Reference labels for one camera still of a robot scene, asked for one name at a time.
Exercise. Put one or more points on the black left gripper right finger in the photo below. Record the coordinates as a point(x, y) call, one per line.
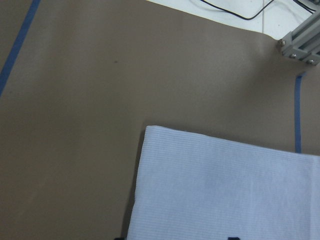
point(233, 238)

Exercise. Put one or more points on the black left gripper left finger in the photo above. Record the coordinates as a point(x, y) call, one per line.
point(120, 238)

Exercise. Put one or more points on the light blue striped shirt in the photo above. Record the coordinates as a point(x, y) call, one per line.
point(191, 186)

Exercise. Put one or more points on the aluminium frame post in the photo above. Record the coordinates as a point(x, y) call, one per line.
point(303, 43)

